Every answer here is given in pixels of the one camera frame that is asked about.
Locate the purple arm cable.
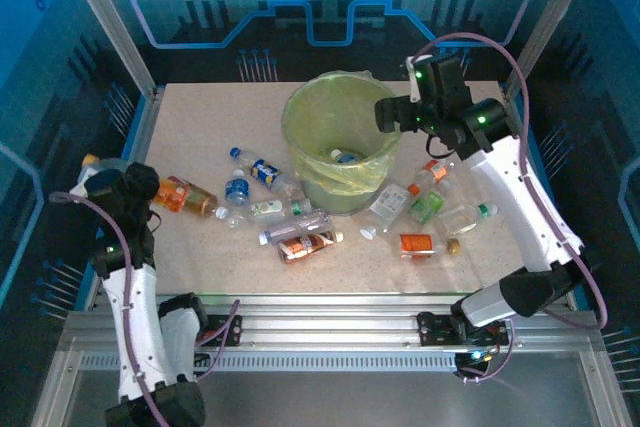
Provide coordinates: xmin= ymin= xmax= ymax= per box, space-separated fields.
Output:
xmin=412 ymin=31 xmax=610 ymax=384
xmin=48 ymin=191 xmax=241 ymax=427

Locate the aluminium mounting rail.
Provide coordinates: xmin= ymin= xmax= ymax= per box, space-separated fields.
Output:
xmin=64 ymin=291 xmax=601 ymax=349

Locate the orange label gold cap bottle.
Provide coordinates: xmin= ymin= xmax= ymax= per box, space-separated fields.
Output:
xmin=398 ymin=232 xmax=462 ymax=260

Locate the aluminium frame post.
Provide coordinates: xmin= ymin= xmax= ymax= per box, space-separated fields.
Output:
xmin=503 ymin=0 xmax=602 ymax=99
xmin=55 ymin=0 xmax=164 ymax=99

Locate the brown red label bottle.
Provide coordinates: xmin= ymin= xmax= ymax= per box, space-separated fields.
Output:
xmin=277 ymin=230 xmax=345 ymax=265

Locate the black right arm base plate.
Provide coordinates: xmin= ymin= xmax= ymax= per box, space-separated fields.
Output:
xmin=417 ymin=310 xmax=516 ymax=348

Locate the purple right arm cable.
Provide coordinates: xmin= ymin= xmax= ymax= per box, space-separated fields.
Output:
xmin=412 ymin=31 xmax=610 ymax=384

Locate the small orange label clear bottle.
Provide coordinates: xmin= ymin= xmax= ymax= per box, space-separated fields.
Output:
xmin=417 ymin=158 xmax=456 ymax=189

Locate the clear bottle with green band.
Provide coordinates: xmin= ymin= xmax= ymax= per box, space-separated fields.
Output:
xmin=438 ymin=202 xmax=499 ymax=239

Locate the green label orange cap bottle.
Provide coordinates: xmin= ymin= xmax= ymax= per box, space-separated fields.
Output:
xmin=406 ymin=182 xmax=446 ymax=227

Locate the orange label tea bottle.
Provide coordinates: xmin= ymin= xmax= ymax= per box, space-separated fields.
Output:
xmin=153 ymin=175 xmax=220 ymax=220

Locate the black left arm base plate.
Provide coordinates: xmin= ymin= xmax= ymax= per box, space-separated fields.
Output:
xmin=197 ymin=313 xmax=244 ymax=348

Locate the blue label white cap bottle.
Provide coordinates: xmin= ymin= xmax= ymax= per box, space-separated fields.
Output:
xmin=329 ymin=148 xmax=362 ymax=165

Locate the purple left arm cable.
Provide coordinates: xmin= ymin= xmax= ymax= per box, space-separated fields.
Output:
xmin=48 ymin=191 xmax=241 ymax=427

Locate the clear bottle with green labels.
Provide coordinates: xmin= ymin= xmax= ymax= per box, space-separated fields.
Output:
xmin=248 ymin=197 xmax=314 ymax=224

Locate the grey slotted cable duct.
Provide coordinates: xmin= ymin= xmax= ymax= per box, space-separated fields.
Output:
xmin=79 ymin=352 xmax=464 ymax=372

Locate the round mesh waste bin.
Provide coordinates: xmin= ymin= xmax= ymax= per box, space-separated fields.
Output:
xmin=282 ymin=71 xmax=404 ymax=217

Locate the lavender label plastic bottle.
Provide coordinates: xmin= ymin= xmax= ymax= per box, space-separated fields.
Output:
xmin=258 ymin=210 xmax=332 ymax=247

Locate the square white label bottle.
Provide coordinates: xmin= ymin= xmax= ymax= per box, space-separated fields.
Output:
xmin=359 ymin=183 xmax=412 ymax=241

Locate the clear bottle with white cap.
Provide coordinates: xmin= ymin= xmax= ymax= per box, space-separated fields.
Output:
xmin=215 ymin=205 xmax=253 ymax=229

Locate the grey metal base panel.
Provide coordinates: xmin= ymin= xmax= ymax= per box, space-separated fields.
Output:
xmin=29 ymin=346 xmax=634 ymax=427

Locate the Pepsi lemon plastic bottle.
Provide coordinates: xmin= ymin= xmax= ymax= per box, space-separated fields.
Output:
xmin=229 ymin=146 xmax=304 ymax=196

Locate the Pocari Sweat plastic bottle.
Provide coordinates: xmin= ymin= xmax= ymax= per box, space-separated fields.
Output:
xmin=224 ymin=169 xmax=250 ymax=207

